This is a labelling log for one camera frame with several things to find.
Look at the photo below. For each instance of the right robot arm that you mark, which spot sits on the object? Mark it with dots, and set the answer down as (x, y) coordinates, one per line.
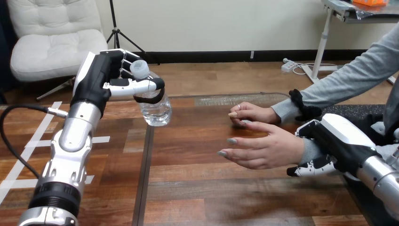
(380, 177)

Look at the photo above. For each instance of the foil sheet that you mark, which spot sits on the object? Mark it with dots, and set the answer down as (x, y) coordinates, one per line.
(374, 11)

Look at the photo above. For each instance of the clear water bottle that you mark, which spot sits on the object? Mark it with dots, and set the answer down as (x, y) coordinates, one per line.
(156, 113)

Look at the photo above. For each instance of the white power strip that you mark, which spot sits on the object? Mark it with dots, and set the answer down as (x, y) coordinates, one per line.
(288, 65)

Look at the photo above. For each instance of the white desk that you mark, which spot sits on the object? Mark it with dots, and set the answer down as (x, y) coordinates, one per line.
(324, 37)

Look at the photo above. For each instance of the black tripod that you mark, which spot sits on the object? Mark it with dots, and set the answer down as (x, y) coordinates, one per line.
(116, 34)

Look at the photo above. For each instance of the person's hand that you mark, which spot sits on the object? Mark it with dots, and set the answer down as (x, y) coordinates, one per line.
(274, 149)
(258, 113)

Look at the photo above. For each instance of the person's body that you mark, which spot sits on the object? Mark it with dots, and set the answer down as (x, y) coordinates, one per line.
(392, 109)

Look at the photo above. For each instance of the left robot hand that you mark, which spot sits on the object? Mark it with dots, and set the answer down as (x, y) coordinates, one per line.
(93, 84)

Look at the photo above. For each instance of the dark speckled floor mat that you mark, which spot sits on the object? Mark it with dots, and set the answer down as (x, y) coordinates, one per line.
(352, 109)

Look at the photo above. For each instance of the orange thing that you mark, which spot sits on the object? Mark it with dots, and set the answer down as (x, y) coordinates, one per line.
(371, 2)

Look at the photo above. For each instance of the white cushioned chair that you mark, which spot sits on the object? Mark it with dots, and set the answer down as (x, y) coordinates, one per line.
(53, 46)

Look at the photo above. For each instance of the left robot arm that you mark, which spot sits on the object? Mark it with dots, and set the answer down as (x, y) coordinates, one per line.
(68, 149)

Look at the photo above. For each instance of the black scrunchie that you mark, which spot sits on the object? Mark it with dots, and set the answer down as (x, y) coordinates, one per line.
(304, 109)

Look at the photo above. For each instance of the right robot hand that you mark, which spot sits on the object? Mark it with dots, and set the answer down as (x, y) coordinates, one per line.
(343, 140)

